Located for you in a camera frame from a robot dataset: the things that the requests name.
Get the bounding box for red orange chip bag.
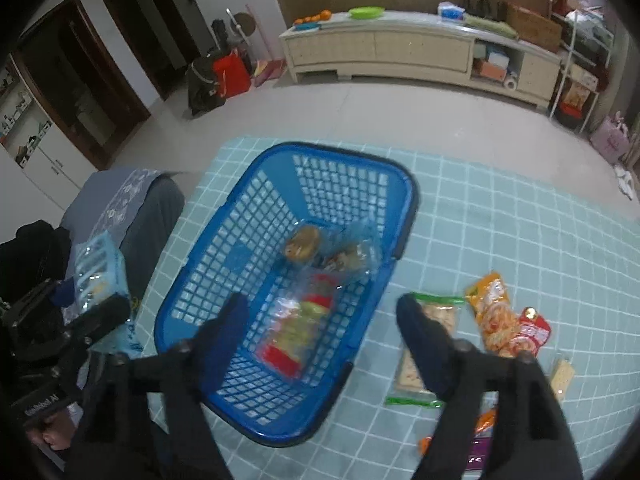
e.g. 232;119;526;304
465;272;551;358

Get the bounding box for red bag on floor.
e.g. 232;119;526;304
213;50;252;99

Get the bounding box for blue plastic basket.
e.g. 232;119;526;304
154;142;420;448

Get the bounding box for brown pastry in wrapper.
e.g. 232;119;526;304
320;240;380;286

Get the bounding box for black bag on floor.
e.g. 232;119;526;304
186;54;226;117

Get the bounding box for green folded cloth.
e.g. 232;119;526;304
463;13;520;40

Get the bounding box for pink tote bag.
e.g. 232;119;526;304
589;112;630;165

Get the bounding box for red clear snack pack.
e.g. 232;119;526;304
256;270;338;379

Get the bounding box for green plate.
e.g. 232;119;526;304
348;6;385;21

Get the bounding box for oranges on blue plate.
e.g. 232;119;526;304
293;10;333;30

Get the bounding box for grey chair with cover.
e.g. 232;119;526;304
61;167;184;300

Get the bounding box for small cracker packet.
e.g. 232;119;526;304
549;358;575;402

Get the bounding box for green edged cracker pack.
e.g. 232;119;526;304
385;292;459;408

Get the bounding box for cream tv cabinet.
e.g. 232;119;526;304
280;11;561;110

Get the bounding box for purple foil snack packet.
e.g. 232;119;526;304
465;437;491;471

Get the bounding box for round pastry in wrapper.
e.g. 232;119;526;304
283;224;321;263

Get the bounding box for cardboard box on cabinet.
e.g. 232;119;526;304
506;4;562;53

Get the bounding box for orange snack bar wrapper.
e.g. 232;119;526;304
418;408;497;455

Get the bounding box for white metal shelf rack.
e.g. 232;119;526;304
549;0;615;136

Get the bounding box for white slippers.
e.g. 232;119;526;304
614;164;634;200

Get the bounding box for tissue pack on cabinet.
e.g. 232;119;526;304
437;1;465;22

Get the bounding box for light blue grid tablecloth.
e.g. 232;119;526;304
136;138;639;479

